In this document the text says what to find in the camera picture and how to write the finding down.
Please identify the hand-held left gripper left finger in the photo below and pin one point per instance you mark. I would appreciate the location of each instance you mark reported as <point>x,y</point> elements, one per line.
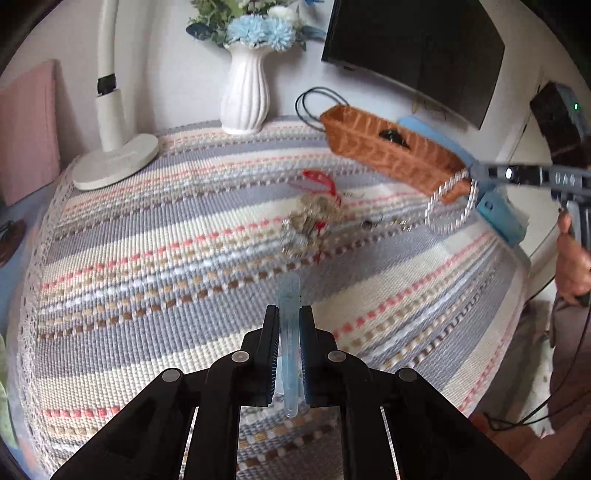
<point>270,350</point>

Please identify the light blue box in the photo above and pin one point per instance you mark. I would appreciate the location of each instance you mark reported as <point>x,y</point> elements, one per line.
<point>501,214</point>

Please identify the black item in basket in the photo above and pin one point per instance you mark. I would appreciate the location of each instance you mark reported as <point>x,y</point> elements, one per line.
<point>395,137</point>

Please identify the person's right hand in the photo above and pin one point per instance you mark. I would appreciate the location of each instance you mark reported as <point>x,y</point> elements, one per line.
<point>570,263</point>

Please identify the green cloth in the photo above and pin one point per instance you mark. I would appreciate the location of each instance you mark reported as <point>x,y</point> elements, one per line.
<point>5,392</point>

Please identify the pile of silver jewelry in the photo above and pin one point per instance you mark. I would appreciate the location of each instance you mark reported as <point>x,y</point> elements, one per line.
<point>309,221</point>

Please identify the white ribbed vase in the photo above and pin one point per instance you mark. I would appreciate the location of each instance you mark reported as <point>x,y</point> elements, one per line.
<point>244,92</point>

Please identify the white desk lamp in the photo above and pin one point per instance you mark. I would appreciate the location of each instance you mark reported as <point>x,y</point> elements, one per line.
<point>113,134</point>

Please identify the blue and white flower bouquet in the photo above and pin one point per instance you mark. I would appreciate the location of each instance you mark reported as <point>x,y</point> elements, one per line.
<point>256,23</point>

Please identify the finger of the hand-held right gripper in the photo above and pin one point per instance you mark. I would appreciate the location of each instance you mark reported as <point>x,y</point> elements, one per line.
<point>508,174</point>

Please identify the striped woven tablecloth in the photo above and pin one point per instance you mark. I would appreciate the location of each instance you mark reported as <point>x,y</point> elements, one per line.
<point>184,277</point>

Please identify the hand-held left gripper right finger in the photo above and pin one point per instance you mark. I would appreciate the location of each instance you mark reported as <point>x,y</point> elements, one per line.
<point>306,355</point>

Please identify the small dark bead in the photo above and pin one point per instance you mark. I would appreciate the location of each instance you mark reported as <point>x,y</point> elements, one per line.
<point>367,225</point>

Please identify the black monitor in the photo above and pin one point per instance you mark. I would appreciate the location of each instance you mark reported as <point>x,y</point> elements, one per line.
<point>415,50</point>

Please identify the brown wicker basket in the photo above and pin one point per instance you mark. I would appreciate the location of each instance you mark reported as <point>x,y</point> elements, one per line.
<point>378,143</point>

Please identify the dark round object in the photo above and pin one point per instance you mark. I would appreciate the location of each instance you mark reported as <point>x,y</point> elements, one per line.
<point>10,240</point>

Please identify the clear blue plastic tube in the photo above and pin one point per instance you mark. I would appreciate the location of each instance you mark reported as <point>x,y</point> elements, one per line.
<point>289,332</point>

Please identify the pink cushion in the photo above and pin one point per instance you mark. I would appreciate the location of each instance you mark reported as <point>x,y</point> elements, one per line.
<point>27,134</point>

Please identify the person's right forearm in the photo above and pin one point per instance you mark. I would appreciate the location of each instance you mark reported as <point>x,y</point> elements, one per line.
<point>572,341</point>

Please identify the red ribbon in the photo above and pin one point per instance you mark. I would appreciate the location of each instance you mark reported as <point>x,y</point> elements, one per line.
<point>323,181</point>

